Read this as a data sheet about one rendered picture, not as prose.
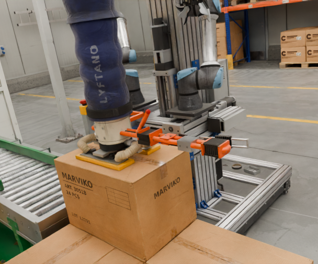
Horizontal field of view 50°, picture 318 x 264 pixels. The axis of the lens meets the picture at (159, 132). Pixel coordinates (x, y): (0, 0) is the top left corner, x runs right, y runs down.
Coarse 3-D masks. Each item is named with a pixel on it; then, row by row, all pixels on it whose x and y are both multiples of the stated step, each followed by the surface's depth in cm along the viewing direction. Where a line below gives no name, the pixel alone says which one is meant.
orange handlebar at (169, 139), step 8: (136, 112) 193; (128, 128) 165; (128, 136) 160; (136, 136) 156; (160, 136) 151; (168, 136) 145; (176, 136) 145; (168, 144) 144; (176, 144) 140; (192, 144) 135; (200, 144) 133; (224, 152) 126
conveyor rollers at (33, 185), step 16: (0, 160) 314; (16, 160) 307; (32, 160) 300; (0, 176) 273; (16, 176) 271; (32, 176) 264; (48, 176) 262; (0, 192) 245; (16, 192) 244; (32, 192) 236; (48, 192) 234; (32, 208) 216; (48, 208) 214
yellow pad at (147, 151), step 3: (147, 147) 170; (150, 147) 171; (153, 147) 170; (156, 147) 171; (159, 147) 172; (144, 150) 168; (147, 150) 167; (150, 150) 167; (153, 150) 169; (156, 150) 171; (141, 153) 169; (144, 153) 168; (147, 153) 166; (150, 153) 168
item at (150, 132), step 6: (138, 132) 153; (144, 132) 154; (150, 132) 153; (156, 132) 151; (162, 132) 154; (138, 138) 153; (144, 138) 151; (150, 138) 148; (144, 144) 151; (150, 144) 149
